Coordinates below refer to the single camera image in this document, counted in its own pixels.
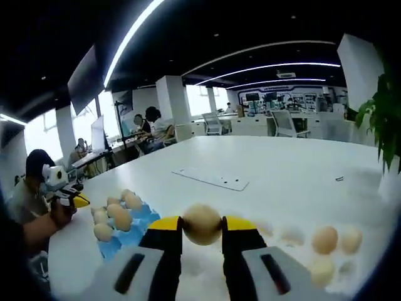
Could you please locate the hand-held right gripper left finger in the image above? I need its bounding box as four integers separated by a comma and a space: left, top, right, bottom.
93, 215, 185, 301

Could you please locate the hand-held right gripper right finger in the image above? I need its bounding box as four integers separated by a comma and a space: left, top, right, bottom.
221, 215, 314, 301

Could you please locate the blue egg tray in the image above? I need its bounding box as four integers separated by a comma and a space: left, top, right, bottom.
93, 200, 162, 261

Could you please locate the group of beige eggs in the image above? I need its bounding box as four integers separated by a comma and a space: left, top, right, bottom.
90, 187, 144, 243
256, 219, 364, 288

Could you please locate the single beige egg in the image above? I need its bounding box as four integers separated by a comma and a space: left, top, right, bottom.
181, 203, 223, 247

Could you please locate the white foam egg holder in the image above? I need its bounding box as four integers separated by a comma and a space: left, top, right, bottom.
175, 216, 377, 297

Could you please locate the person's left hand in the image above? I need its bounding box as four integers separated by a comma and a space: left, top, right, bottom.
49, 203, 78, 228

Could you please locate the long office desk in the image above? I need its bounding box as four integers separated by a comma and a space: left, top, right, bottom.
71, 134, 148, 176

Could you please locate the white monitor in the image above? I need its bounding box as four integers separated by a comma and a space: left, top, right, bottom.
90, 115, 106, 151

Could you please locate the short ceiling light strip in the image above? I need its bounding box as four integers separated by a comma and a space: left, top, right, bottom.
0, 113, 26, 126

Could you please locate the person's black shirt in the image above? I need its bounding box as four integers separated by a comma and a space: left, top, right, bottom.
0, 216, 53, 295

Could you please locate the white table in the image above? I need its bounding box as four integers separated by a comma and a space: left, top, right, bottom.
46, 135, 398, 301

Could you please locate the hanging dark display screen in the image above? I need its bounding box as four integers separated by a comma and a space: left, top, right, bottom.
67, 43, 106, 116

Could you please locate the black monitor on pole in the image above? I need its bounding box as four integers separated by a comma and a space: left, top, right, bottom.
114, 90, 134, 157

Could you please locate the white office desk row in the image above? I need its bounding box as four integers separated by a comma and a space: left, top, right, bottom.
177, 112, 355, 142

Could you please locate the white office chair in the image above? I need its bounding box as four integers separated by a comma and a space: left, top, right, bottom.
202, 112, 231, 136
269, 109, 311, 139

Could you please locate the long ceiling light strip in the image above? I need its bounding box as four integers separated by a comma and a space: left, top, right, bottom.
103, 0, 165, 88

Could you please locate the curved ceiling light strip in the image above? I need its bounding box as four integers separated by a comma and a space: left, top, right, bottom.
197, 61, 341, 86
230, 78, 326, 89

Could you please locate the potted green plant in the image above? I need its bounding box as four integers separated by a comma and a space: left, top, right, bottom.
355, 43, 401, 220

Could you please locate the blue wall display board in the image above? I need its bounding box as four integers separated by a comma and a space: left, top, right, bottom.
239, 84, 345, 112

